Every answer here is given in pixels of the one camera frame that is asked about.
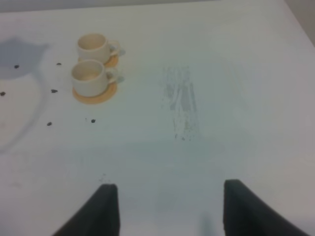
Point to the white teacup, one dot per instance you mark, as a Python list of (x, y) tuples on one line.
[(91, 78), (97, 47)]

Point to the near orange cup coaster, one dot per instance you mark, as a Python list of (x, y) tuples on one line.
[(105, 96)]

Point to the far orange cup coaster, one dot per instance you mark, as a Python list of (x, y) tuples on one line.
[(111, 61)]

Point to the orange cup coaster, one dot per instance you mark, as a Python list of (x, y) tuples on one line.
[(111, 61), (105, 96)]

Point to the near white teacup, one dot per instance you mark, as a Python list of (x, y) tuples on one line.
[(91, 78)]

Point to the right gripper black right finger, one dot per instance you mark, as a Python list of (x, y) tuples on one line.
[(245, 214)]

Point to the far white teacup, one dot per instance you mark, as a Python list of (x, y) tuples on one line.
[(97, 47)]

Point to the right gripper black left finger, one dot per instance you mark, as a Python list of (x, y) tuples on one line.
[(99, 216)]

